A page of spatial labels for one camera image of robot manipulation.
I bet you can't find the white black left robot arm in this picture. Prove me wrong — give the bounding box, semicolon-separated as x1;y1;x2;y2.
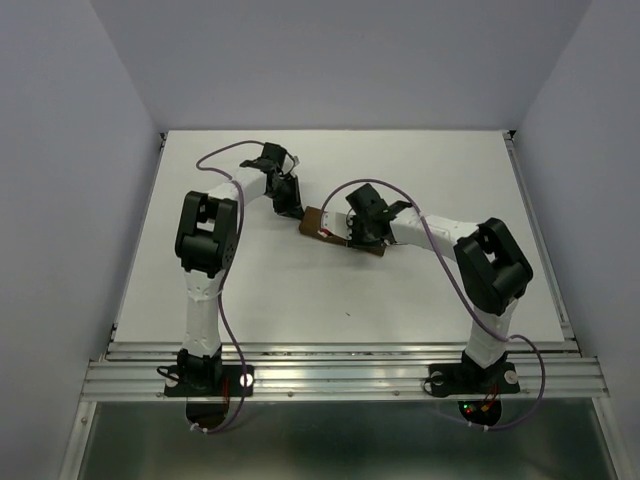
158;142;304;397

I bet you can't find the purple cable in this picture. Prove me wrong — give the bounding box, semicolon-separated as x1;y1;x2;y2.
319;179;546;432
188;140;266;436

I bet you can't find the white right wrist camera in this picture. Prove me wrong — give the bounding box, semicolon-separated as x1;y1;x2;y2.
317;211;351;241

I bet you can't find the aluminium rail frame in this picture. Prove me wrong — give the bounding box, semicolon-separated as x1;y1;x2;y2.
62;130;635;479

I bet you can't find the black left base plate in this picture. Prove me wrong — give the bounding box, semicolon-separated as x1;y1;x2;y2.
156;364;255;398

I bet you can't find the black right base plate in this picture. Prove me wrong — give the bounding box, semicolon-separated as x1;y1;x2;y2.
422;362;520;398

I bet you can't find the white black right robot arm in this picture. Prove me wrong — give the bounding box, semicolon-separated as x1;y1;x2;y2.
346;183;533;398

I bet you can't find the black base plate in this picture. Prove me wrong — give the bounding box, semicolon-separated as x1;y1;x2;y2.
156;364;255;398
422;362;520;398

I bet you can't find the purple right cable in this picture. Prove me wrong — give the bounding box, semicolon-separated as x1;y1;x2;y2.
319;179;546;432

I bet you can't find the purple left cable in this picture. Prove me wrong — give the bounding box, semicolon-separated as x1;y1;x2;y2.
188;140;266;436

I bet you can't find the brown cloth napkin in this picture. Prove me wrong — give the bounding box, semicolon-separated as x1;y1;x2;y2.
299;207;386;257

